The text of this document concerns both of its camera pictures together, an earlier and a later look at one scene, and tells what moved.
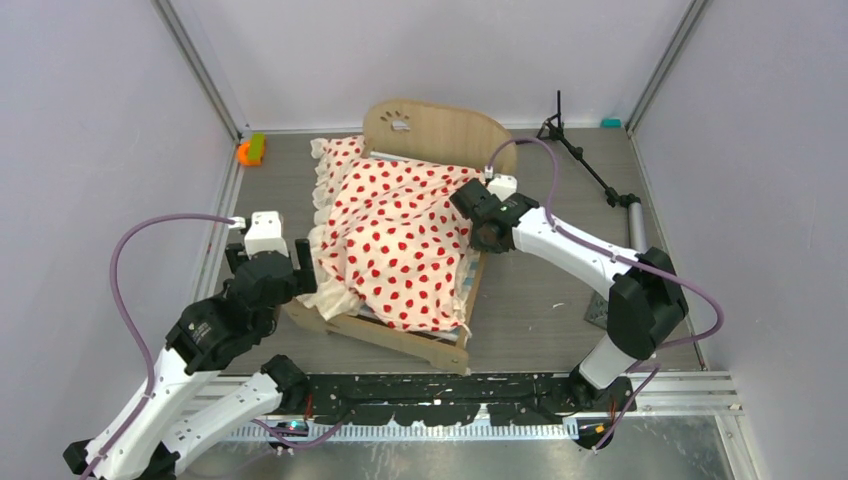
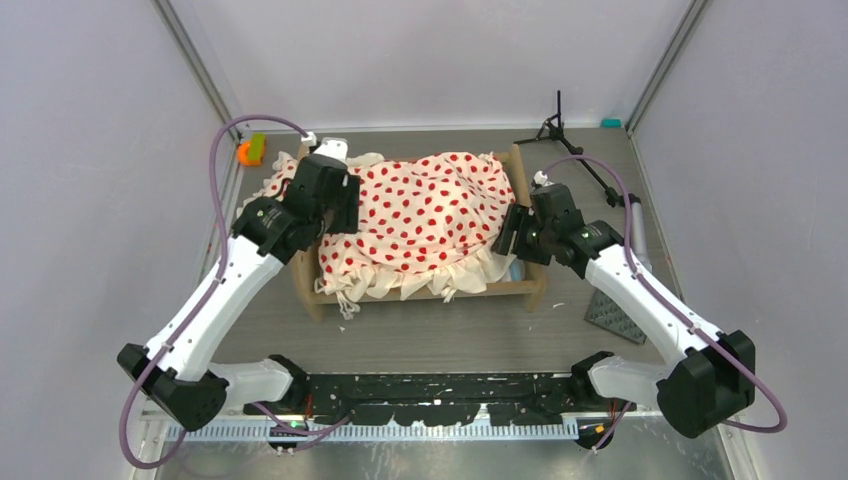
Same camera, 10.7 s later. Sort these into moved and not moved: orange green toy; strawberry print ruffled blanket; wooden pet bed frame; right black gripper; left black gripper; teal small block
Moved: wooden pet bed frame; strawberry print ruffled blanket; right black gripper; left black gripper
Not moved: teal small block; orange green toy
